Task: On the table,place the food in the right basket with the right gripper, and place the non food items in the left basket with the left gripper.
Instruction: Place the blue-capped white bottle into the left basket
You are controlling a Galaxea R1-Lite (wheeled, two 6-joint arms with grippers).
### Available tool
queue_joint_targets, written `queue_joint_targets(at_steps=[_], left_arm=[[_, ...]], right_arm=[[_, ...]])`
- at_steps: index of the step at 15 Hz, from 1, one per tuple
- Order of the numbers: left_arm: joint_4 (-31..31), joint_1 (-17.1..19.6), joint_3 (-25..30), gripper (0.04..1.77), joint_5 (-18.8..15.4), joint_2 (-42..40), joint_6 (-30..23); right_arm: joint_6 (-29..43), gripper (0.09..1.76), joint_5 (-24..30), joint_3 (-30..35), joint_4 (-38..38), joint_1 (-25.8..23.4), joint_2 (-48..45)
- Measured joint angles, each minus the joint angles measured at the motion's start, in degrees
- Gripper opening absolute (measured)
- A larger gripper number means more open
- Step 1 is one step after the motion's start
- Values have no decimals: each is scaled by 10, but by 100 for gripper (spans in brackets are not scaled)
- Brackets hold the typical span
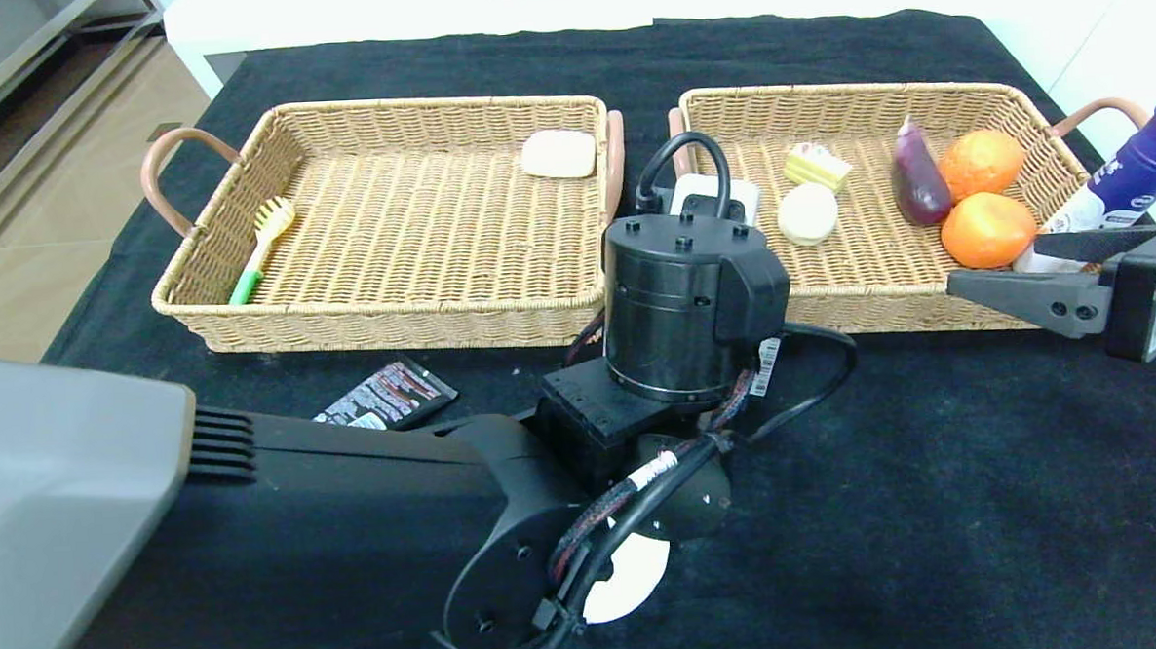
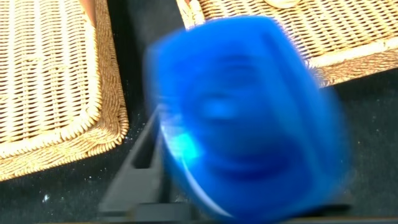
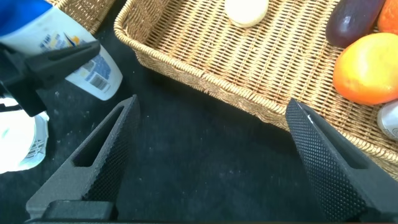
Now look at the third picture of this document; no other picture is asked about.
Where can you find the black tablecloth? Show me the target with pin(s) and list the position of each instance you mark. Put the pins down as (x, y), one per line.
(202, 155)

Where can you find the white round container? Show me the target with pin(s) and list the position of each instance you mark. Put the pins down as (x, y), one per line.
(15, 140)

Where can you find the wicker basket with dish brush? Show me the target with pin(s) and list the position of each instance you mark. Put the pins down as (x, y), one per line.
(84, 12)

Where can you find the rough orange fruit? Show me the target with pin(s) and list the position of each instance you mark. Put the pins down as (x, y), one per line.
(390, 15)

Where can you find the purple toy eggplant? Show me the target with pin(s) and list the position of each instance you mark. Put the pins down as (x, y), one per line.
(351, 21)

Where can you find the smooth orange fruit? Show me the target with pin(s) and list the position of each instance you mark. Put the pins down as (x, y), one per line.
(367, 70)

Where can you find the white bottle with purple cap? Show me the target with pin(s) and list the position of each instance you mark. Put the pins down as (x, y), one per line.
(390, 121)

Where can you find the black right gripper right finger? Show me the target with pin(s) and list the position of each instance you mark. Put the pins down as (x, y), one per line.
(335, 174)

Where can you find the cream toy bun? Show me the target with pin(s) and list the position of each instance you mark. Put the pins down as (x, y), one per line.
(247, 12)

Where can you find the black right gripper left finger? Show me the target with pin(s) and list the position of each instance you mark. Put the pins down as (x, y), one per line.
(109, 168)

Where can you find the wicker basket with toy food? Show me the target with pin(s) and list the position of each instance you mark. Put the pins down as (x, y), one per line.
(248, 68)

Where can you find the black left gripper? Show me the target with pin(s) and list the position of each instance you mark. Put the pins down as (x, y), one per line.
(18, 81)

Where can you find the white bottle with blue cap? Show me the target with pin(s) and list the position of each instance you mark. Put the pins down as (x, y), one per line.
(99, 77)

